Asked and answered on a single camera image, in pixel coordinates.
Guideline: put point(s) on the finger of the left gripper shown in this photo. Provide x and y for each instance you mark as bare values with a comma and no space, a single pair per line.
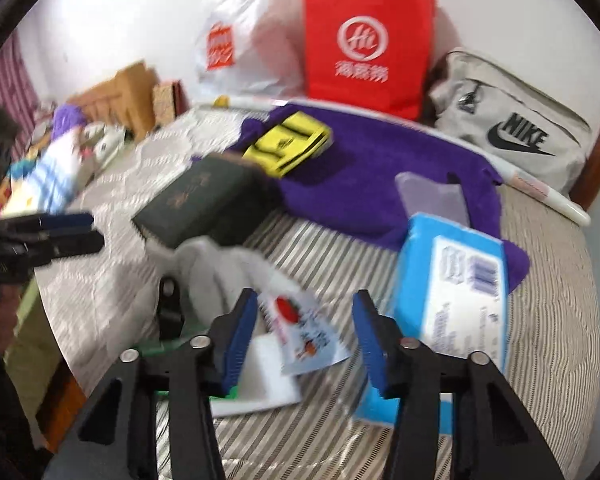
47,222
33,250

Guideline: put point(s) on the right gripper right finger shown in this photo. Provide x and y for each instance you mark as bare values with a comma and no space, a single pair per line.
494,435

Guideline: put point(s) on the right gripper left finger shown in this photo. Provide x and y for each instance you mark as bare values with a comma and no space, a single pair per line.
115,435

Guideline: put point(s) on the fruit print tissue packet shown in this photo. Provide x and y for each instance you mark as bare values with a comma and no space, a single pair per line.
306,338

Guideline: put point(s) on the yellow adidas pouch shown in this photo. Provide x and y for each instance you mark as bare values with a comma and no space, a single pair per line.
289,144

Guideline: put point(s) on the grey purple soft pad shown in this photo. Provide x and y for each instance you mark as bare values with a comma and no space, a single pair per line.
420,195

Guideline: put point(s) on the striped bed quilt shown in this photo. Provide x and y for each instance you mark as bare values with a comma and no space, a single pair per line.
553,342

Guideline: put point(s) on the black clip tool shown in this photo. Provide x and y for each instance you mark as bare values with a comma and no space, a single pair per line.
169,312

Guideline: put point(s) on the green wipes packet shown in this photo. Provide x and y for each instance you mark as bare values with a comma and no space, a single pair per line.
214,359

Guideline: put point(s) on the blue tissue package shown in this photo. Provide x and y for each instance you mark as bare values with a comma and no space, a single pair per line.
451,289

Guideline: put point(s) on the white foam block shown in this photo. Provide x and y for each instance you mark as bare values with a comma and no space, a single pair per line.
262,386

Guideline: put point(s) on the wooden furniture piece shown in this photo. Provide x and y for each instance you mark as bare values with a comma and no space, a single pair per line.
134,98

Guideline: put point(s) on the white cloth glove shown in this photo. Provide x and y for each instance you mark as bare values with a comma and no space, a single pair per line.
212,277

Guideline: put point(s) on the dark green book box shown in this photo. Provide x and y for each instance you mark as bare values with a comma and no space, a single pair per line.
222,196

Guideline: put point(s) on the white Miniso plastic bag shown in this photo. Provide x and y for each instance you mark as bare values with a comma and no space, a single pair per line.
250,47

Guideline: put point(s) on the beige Nike bag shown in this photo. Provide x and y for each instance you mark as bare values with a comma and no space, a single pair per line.
480,102

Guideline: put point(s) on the red paper bag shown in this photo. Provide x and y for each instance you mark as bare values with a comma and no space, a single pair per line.
369,53

